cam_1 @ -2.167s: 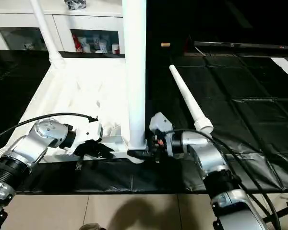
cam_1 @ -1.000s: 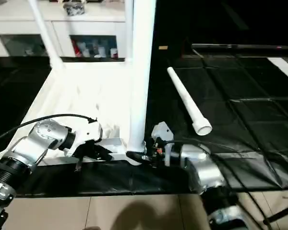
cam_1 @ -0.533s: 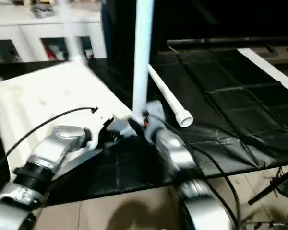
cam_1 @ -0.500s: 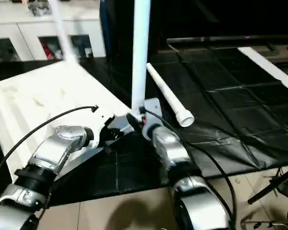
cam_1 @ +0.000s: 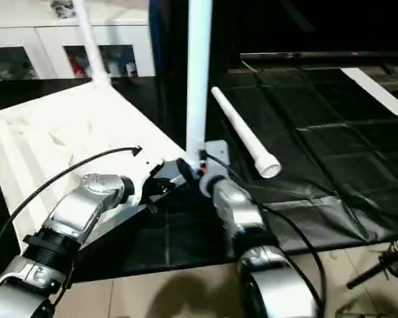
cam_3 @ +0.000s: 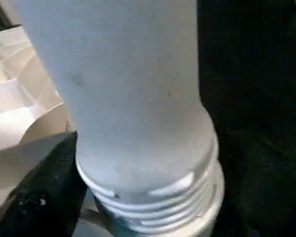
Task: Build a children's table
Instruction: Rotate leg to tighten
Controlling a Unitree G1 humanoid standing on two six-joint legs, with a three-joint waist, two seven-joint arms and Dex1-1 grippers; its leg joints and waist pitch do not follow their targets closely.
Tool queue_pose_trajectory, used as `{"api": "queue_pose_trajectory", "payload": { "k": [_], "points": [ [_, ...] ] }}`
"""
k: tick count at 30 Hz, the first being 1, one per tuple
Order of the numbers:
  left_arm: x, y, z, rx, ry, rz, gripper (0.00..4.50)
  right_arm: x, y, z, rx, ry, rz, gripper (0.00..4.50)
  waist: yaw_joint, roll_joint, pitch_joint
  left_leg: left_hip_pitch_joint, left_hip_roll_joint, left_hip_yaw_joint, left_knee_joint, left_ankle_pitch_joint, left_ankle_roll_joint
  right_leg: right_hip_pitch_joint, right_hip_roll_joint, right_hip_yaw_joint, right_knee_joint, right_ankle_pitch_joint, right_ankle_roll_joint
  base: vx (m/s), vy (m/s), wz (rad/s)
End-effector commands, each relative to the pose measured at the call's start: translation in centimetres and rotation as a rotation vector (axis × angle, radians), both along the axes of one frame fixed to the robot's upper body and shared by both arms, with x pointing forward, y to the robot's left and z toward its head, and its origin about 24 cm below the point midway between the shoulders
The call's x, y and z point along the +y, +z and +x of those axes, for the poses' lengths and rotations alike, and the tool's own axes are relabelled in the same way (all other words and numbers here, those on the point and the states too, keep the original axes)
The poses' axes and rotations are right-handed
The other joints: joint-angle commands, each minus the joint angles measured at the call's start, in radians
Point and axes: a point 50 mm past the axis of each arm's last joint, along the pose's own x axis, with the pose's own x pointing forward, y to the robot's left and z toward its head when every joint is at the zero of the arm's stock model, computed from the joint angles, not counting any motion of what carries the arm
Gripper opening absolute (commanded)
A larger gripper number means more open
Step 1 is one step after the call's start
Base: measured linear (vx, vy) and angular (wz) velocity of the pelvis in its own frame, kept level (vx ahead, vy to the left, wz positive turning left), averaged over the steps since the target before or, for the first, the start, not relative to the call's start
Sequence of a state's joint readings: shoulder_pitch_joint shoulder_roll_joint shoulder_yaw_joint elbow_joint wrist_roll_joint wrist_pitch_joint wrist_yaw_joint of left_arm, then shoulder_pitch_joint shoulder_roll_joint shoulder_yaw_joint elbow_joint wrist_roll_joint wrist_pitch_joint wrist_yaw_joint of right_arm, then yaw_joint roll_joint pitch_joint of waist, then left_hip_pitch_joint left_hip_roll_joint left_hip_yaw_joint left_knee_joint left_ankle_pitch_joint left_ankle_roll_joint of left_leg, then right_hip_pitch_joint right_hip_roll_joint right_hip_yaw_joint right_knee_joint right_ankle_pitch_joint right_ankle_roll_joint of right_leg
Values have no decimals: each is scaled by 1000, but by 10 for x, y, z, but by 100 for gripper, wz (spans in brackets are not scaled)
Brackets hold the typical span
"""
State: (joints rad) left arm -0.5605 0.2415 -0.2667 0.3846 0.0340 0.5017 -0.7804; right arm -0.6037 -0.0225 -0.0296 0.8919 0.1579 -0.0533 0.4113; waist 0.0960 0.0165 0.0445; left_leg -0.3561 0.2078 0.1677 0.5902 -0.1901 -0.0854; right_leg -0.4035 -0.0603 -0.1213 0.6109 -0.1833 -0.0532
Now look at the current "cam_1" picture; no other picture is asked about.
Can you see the white plastic children's table top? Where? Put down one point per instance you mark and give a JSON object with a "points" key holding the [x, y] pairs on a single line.
{"points": [[73, 132]]}

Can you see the red bottle in cabinet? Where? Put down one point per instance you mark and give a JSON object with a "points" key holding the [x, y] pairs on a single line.
{"points": [[74, 66]]}

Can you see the white flat board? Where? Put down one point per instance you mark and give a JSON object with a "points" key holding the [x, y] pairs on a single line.
{"points": [[378, 93]]}

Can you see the dark object on cabinet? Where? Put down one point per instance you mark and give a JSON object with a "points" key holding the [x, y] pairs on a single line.
{"points": [[64, 8]]}

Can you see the white glass-door cabinet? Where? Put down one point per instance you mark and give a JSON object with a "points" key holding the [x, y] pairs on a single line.
{"points": [[53, 33]]}

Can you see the black metal bar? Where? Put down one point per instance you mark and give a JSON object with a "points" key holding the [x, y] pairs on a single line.
{"points": [[318, 56]]}

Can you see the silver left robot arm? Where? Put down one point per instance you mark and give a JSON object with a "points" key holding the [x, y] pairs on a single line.
{"points": [[53, 238]]}

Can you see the white plastic table leg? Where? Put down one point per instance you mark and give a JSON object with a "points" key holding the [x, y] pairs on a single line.
{"points": [[199, 79], [245, 132], [91, 40]]}

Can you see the black work mat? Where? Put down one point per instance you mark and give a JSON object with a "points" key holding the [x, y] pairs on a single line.
{"points": [[318, 165]]}

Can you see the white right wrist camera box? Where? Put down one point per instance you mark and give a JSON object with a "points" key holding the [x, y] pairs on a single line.
{"points": [[215, 156]]}

